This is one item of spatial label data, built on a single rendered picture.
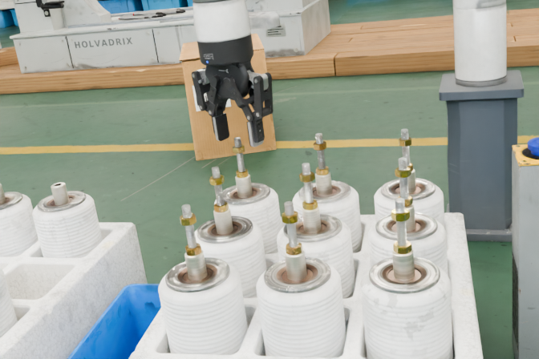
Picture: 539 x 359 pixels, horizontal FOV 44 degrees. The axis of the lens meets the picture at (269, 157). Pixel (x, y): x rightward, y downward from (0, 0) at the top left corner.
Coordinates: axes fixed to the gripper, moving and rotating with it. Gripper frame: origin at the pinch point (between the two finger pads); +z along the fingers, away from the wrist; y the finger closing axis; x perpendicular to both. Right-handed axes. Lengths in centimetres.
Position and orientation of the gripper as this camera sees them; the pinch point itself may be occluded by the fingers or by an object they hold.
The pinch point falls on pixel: (238, 133)
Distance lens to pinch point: 96.9
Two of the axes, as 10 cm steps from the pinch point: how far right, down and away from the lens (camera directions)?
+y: 7.4, 1.4, -6.6
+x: 6.6, -3.3, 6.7
